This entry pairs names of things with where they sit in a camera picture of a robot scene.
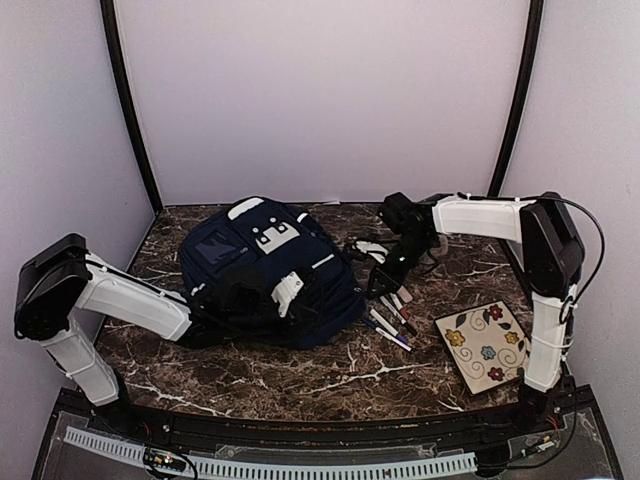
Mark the square floral ceramic plate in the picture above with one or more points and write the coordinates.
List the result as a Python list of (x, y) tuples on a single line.
[(488, 345)]

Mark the purple-capped white marker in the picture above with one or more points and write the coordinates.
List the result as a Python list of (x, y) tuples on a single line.
[(383, 323)]

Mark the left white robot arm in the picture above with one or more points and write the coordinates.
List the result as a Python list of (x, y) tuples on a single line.
[(65, 277)]

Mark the grey slotted cable duct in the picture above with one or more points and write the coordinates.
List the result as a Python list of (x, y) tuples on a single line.
[(235, 462)]

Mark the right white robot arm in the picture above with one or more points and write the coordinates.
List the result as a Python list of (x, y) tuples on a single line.
[(552, 258)]

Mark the blue-capped white marker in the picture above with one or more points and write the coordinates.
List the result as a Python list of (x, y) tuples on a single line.
[(387, 335)]

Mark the black-capped white marker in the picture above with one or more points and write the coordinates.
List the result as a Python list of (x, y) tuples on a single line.
[(399, 316)]

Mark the navy blue student backpack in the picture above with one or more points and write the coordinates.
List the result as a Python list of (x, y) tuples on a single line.
[(279, 238)]

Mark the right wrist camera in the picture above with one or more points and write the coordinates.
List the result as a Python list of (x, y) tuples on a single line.
[(374, 250)]

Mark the right black frame post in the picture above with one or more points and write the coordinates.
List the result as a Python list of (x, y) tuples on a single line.
[(520, 93)]

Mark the left black frame post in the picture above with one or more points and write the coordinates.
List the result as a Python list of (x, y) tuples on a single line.
[(126, 101)]

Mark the cream floral ceramic mug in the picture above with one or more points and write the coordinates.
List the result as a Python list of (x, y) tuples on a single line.
[(442, 247)]

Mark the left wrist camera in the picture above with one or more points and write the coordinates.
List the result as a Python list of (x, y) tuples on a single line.
[(285, 291)]

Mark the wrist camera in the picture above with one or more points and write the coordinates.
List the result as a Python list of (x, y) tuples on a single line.
[(285, 291), (374, 250)]

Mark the pink pencil-shaped eraser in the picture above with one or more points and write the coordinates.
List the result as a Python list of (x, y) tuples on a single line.
[(404, 295)]

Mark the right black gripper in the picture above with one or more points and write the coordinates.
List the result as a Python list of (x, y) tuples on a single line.
[(391, 278)]

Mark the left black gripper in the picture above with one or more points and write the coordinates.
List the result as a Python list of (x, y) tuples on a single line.
[(300, 318)]

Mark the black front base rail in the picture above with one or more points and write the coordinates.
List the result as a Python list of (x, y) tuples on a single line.
[(569, 442)]

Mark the black frame post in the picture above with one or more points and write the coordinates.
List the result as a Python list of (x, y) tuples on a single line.
[(126, 101), (520, 93)]

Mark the red-capped white marker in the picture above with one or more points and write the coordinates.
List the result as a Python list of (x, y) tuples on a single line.
[(393, 301)]

